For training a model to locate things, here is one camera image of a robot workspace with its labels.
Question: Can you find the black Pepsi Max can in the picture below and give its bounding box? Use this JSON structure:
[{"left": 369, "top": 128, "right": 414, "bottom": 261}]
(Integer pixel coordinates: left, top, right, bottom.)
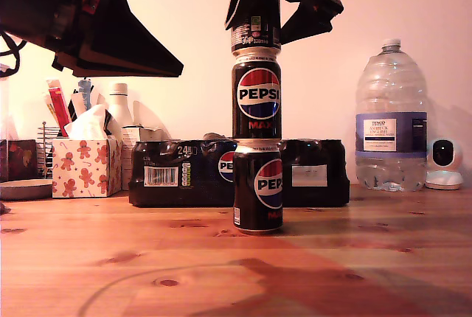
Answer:
[
  {"left": 230, "top": 55, "right": 283, "bottom": 139},
  {"left": 233, "top": 139, "right": 284, "bottom": 236},
  {"left": 229, "top": 0, "right": 282, "bottom": 60}
]

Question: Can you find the shrink-wrapped Pepsi can pack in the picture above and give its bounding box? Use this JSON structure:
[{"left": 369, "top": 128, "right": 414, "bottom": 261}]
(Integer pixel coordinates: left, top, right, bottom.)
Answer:
[{"left": 128, "top": 133, "right": 351, "bottom": 209}]

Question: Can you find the blue packet with straws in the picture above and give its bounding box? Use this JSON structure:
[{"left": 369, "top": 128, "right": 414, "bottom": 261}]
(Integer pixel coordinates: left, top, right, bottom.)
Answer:
[{"left": 76, "top": 77, "right": 95, "bottom": 110}]

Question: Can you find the white matte bottle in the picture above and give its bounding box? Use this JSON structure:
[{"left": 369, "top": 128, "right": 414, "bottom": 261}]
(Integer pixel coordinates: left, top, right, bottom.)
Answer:
[{"left": 105, "top": 83, "right": 134, "bottom": 137}]

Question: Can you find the white striped sachet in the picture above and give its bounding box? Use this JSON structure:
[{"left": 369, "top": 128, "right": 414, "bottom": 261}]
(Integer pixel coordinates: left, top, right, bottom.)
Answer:
[{"left": 68, "top": 94, "right": 89, "bottom": 122}]

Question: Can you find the white paper tissue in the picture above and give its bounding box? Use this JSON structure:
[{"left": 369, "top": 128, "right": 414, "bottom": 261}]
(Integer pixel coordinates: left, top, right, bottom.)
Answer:
[{"left": 64, "top": 104, "right": 111, "bottom": 141}]

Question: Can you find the red sachet packet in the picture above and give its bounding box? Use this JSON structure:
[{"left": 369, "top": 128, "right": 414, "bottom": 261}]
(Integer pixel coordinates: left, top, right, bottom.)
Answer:
[{"left": 46, "top": 87, "right": 71, "bottom": 138}]

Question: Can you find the cream sachet packet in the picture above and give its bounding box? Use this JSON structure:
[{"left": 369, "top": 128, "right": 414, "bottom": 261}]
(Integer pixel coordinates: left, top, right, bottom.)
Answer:
[{"left": 41, "top": 91, "right": 60, "bottom": 128}]

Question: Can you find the torn cardboard box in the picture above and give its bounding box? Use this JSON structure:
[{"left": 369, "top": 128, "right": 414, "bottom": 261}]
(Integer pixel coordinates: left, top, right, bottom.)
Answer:
[{"left": 139, "top": 127, "right": 170, "bottom": 144}]

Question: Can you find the small white box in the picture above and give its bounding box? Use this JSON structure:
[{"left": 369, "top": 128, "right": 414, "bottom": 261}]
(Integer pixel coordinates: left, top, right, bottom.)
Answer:
[{"left": 120, "top": 126, "right": 142, "bottom": 191}]

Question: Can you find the large clear water bottle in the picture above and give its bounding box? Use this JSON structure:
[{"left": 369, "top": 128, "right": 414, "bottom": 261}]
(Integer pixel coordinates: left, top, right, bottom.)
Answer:
[{"left": 355, "top": 38, "right": 429, "bottom": 192}]

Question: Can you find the gingerbread print tissue box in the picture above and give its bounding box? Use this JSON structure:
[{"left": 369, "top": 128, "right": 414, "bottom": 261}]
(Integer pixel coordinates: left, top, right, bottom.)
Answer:
[{"left": 51, "top": 139, "right": 123, "bottom": 199}]

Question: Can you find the dark red patterned box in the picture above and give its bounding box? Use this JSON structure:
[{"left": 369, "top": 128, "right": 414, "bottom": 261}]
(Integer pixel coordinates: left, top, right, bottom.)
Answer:
[{"left": 7, "top": 139, "right": 38, "bottom": 181}]

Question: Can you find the grey round plate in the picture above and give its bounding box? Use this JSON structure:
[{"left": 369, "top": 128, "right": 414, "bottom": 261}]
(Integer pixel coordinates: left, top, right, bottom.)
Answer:
[{"left": 0, "top": 179, "right": 53, "bottom": 201}]

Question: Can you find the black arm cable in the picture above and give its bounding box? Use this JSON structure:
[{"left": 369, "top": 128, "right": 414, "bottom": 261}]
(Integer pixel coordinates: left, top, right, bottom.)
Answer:
[{"left": 0, "top": 32, "right": 23, "bottom": 74}]

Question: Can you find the metal wire holder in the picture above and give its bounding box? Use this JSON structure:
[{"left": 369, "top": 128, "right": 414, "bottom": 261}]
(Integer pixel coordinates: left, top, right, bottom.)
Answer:
[{"left": 36, "top": 121, "right": 62, "bottom": 180}]

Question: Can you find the small white round camera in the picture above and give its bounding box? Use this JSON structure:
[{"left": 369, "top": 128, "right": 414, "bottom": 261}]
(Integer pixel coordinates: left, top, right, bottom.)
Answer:
[{"left": 424, "top": 138, "right": 464, "bottom": 191}]

